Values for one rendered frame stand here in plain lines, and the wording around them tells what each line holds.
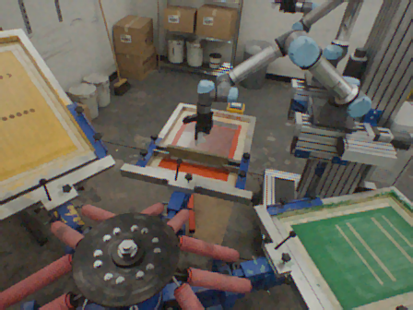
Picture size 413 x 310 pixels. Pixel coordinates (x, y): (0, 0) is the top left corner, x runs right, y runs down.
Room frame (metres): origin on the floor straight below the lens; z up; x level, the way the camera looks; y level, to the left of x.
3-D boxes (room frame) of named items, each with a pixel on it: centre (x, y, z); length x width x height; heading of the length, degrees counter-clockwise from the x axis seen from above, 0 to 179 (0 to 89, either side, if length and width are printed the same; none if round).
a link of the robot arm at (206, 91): (1.29, 0.03, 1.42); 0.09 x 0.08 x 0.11; 95
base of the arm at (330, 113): (1.49, -0.70, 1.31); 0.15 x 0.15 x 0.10
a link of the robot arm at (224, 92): (1.32, -0.06, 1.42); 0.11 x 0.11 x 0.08; 5
